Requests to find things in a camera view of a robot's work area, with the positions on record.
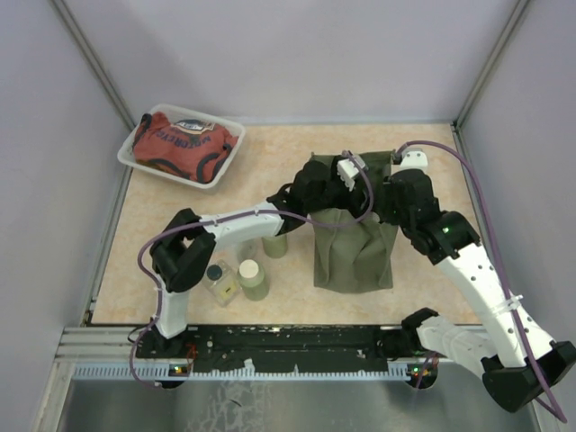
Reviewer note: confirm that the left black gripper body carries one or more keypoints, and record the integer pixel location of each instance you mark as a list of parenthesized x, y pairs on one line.
[(337, 194)]

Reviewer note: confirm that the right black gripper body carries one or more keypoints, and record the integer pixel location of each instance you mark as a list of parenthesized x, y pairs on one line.
[(393, 214)]

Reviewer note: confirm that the olive green canvas bag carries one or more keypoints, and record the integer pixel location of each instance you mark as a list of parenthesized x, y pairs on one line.
[(350, 257)]

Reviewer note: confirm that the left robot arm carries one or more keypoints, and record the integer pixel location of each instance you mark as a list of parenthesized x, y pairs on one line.
[(181, 253)]

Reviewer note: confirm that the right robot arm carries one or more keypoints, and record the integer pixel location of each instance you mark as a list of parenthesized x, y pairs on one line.
[(517, 360)]

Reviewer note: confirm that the green bottle white cap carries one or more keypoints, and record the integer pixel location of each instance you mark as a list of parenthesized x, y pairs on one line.
[(275, 247), (252, 279)]

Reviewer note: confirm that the front green bottle white cap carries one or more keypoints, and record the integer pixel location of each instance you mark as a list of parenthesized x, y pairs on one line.
[(252, 279)]

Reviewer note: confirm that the red printed t-shirt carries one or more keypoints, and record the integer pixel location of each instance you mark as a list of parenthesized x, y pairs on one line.
[(191, 149)]

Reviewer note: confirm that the white plastic basket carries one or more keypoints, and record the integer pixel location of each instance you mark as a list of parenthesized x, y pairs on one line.
[(176, 113)]

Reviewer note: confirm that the square clear bottle black cap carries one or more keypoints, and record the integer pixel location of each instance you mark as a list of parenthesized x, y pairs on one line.
[(220, 281)]

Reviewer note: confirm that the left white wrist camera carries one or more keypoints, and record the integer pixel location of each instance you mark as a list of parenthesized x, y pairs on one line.
[(352, 170)]

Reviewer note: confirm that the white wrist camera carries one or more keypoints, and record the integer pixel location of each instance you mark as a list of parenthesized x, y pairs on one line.
[(352, 170), (410, 158)]

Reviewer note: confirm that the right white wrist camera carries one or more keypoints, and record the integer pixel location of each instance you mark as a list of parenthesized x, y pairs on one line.
[(410, 158)]

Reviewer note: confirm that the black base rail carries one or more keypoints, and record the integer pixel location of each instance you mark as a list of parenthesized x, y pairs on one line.
[(284, 349)]

